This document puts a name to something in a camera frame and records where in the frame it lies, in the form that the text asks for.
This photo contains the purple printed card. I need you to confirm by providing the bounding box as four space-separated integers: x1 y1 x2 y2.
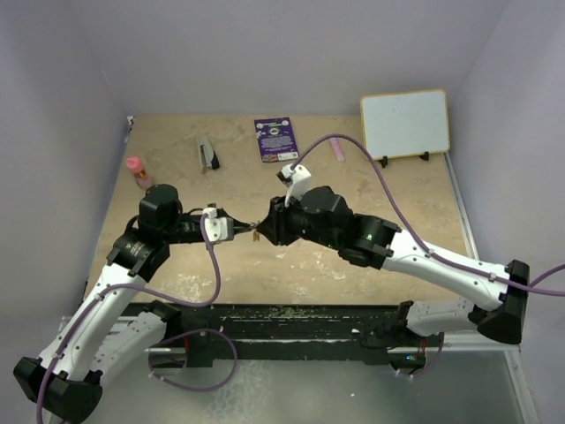
253 117 299 163

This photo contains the pink capped small bottle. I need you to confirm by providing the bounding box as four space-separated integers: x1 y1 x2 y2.
125 156 153 190

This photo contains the small whiteboard on stand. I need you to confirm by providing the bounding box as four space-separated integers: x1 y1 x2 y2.
360 88 451 168

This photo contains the pink eraser stick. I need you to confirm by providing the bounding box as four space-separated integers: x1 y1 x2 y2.
328 137 345 163

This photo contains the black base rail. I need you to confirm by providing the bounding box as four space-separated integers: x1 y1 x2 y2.
109 301 447 369

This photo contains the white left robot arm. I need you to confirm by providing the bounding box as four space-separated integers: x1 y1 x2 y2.
13 184 253 423

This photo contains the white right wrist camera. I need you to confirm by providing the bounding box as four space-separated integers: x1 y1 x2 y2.
277 164 312 208

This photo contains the grey black stapler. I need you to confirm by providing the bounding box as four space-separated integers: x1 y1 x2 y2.
196 135 220 173

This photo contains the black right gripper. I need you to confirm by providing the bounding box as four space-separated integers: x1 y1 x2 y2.
256 188 341 249

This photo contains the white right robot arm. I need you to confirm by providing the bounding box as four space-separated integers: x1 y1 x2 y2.
257 186 530 345

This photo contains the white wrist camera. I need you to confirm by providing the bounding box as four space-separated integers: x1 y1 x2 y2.
277 164 312 208
202 206 235 245

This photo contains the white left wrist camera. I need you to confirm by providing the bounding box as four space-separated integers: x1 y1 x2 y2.
202 206 235 245

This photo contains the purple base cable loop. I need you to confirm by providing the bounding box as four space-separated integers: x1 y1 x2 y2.
147 326 238 392

